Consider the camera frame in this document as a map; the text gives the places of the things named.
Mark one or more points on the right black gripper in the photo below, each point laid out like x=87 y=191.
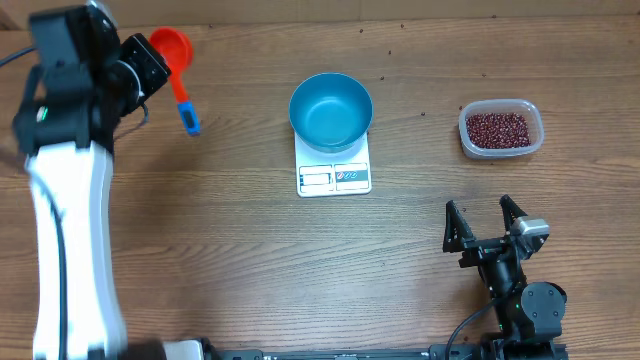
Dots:
x=486 y=250

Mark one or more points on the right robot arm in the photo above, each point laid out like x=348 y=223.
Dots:
x=529 y=314

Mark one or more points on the red beans in container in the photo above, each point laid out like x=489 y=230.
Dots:
x=498 y=130

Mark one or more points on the red measuring scoop blue handle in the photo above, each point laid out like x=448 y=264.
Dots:
x=177 y=50

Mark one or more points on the clear plastic container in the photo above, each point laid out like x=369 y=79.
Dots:
x=519 y=106

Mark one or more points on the white digital kitchen scale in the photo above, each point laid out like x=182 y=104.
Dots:
x=321 y=174

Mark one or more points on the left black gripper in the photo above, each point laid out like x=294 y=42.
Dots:
x=136 y=52

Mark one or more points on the blue bowl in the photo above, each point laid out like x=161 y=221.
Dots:
x=331 y=111

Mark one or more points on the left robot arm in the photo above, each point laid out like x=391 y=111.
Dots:
x=86 y=81

